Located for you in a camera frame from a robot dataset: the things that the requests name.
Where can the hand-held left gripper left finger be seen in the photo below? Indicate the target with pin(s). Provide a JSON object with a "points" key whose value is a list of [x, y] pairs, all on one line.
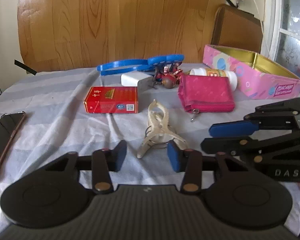
{"points": [[120, 156]]}

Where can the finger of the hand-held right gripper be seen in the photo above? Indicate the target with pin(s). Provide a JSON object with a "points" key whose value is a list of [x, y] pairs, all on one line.
{"points": [[227, 145], [233, 128]]}

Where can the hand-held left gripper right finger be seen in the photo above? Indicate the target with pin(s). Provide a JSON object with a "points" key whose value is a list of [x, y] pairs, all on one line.
{"points": [[173, 158]]}

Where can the cream plastic spring clip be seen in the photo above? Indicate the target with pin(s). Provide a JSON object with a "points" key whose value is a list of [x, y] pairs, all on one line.
{"points": [[156, 127]]}

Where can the pink fabric wallet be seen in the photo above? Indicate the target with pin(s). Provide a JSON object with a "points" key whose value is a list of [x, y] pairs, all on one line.
{"points": [[205, 92]]}

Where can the pink tin box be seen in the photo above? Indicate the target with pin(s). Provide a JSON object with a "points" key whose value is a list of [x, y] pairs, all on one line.
{"points": [[250, 77]]}

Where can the red cigarette box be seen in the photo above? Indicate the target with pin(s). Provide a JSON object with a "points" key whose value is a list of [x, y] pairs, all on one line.
{"points": [[110, 100]]}

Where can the white pill bottle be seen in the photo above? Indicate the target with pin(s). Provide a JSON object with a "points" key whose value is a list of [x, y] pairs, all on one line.
{"points": [[215, 73]]}

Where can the blue plastic headband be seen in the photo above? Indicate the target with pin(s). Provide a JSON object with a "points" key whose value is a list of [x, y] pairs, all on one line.
{"points": [[130, 70], [120, 62]]}

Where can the blue dotted hair clip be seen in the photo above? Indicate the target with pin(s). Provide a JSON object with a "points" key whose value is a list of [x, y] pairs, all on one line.
{"points": [[165, 59]]}

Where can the striped grey bed sheet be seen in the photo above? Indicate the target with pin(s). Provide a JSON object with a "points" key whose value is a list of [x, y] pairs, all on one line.
{"points": [[52, 120]]}

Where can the white power adapter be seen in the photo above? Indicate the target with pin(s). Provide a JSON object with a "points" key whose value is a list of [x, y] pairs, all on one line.
{"points": [[133, 80]]}

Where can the black smartphone rose gold case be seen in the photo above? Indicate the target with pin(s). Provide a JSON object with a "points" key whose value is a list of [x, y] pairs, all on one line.
{"points": [[5, 135]]}

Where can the black tape strip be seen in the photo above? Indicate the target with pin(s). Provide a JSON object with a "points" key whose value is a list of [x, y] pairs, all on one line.
{"points": [[25, 67]]}

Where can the wooden headboard panel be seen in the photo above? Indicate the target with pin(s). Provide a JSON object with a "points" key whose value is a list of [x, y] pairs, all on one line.
{"points": [[115, 22]]}

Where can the white window frame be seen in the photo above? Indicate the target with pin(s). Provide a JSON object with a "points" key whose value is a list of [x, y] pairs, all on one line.
{"points": [[277, 17]]}

